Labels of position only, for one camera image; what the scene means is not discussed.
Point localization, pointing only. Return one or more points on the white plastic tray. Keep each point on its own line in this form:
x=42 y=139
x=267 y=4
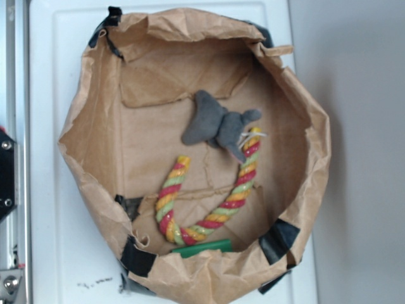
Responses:
x=71 y=262

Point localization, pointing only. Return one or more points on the green plastic block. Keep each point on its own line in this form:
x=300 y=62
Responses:
x=224 y=245

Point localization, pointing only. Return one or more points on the multicolored twisted rope toy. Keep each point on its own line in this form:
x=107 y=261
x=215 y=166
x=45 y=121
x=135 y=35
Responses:
x=164 y=207

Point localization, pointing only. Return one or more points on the grey plush elephant toy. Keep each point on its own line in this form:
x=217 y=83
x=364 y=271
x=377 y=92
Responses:
x=219 y=127

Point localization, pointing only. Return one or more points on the brown paper bag bin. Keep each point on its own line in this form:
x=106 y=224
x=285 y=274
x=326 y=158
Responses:
x=122 y=137

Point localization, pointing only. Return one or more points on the aluminium frame rail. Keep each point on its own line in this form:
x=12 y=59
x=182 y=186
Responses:
x=16 y=250

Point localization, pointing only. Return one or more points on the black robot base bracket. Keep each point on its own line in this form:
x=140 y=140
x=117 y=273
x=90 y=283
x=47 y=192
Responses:
x=7 y=175

